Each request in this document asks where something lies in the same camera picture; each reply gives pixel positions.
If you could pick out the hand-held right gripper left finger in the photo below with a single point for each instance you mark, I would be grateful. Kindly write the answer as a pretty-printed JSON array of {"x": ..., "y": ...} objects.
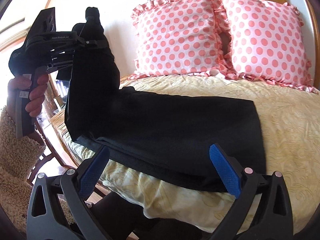
[{"x": 92, "y": 175}]

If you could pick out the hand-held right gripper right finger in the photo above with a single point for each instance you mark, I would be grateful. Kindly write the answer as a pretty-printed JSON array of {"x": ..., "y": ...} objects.
[{"x": 226, "y": 172}]

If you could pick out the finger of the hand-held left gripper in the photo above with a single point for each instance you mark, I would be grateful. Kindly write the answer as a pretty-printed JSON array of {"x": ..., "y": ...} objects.
[
  {"x": 62, "y": 57},
  {"x": 96, "y": 42}
]

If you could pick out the black pants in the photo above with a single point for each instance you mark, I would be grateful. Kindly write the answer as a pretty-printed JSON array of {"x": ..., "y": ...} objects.
[{"x": 162, "y": 130}]

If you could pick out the person's left forearm fleece sleeve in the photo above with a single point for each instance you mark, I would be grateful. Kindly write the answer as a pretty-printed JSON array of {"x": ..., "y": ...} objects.
[{"x": 17, "y": 160}]

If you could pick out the person's left hand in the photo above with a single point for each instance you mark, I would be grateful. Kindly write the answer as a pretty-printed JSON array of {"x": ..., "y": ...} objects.
[{"x": 37, "y": 95}]

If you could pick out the bright window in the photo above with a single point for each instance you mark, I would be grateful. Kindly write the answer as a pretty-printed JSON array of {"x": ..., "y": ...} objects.
[{"x": 7, "y": 55}]

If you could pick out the wood-trimmed cream headboard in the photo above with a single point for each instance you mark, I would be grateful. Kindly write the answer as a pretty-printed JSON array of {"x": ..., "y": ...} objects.
[{"x": 112, "y": 0}]

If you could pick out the person's leg in black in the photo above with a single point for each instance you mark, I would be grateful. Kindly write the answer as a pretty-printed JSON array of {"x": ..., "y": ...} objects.
[{"x": 120, "y": 215}]

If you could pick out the wooden chair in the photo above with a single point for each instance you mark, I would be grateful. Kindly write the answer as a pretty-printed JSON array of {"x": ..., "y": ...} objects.
[{"x": 55, "y": 140}]

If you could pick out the yellow patterned bedspread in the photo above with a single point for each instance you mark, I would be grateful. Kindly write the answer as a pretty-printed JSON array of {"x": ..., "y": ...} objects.
[{"x": 287, "y": 130}]

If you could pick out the pink polka dot ruffled pillow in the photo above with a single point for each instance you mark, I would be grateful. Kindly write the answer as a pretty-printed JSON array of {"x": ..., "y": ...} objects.
[
  {"x": 175, "y": 35},
  {"x": 265, "y": 40}
]

